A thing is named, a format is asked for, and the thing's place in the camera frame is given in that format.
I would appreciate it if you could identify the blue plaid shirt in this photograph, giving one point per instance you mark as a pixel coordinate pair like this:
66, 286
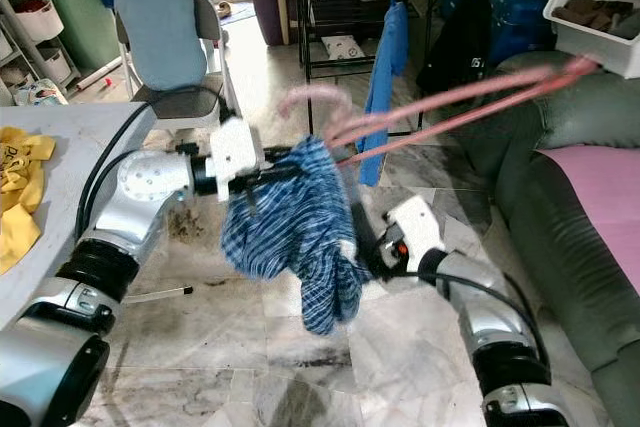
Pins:
300, 227

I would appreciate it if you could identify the red clothes hanger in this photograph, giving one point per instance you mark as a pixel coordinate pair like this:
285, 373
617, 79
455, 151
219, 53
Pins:
460, 102

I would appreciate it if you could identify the yellow shirt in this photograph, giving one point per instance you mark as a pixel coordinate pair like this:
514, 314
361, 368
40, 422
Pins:
22, 197

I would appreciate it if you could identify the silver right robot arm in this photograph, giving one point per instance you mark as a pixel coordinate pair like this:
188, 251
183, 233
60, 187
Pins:
485, 312

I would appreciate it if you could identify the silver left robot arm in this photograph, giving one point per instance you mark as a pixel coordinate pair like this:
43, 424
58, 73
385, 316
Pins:
150, 179

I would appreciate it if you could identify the grey folding chair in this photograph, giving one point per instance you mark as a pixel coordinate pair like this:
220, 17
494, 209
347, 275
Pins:
205, 102

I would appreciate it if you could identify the blue garment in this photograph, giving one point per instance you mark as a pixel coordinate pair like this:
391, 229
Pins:
388, 67

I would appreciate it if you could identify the dark green sofa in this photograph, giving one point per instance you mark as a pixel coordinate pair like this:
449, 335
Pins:
540, 237

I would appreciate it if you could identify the purple stool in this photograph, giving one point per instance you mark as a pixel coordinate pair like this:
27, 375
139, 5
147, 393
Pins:
272, 7

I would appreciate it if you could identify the white folding table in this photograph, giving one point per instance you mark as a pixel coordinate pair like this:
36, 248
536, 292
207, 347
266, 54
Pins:
90, 162

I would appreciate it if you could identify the black drying rack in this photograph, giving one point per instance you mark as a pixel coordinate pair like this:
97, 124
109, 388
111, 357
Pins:
325, 7

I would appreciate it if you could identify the blue-grey chair cushion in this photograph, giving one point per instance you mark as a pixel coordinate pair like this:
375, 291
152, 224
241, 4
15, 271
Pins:
160, 27

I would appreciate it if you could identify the black garment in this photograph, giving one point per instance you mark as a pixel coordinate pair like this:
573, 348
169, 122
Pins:
460, 47

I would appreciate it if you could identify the colourful snack package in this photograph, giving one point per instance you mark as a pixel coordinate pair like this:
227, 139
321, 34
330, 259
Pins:
42, 92

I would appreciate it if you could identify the white drawer shelf unit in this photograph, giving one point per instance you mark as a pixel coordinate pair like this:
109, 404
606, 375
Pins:
35, 17

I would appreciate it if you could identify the blue bag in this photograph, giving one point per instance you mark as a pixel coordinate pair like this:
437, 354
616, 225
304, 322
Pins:
525, 22

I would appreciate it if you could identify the white storage bin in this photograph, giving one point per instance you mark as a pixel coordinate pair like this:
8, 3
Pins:
585, 47

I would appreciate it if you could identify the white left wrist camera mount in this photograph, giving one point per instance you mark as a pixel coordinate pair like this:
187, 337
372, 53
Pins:
238, 152

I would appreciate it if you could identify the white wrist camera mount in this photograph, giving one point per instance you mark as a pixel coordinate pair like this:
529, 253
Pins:
415, 225
238, 152

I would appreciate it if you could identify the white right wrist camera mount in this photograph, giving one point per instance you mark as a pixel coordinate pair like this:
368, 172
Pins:
415, 225

